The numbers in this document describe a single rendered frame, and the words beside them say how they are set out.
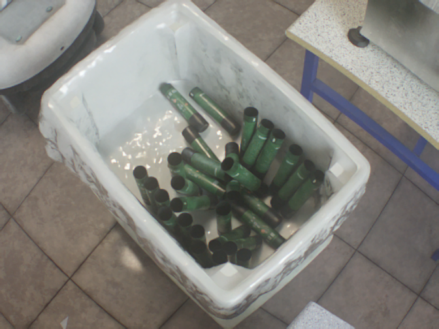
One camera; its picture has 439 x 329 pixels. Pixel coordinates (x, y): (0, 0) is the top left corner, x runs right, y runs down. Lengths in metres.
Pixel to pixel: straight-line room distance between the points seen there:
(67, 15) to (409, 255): 1.45
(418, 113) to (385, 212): 0.76
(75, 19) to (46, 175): 0.56
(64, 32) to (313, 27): 0.94
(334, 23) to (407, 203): 0.86
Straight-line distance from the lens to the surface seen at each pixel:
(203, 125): 1.36
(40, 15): 1.99
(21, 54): 1.82
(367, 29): 1.14
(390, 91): 1.15
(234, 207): 1.28
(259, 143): 1.26
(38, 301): 1.82
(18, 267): 1.87
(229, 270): 1.04
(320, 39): 1.19
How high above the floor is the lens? 1.68
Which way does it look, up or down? 64 degrees down
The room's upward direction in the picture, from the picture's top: 4 degrees counter-clockwise
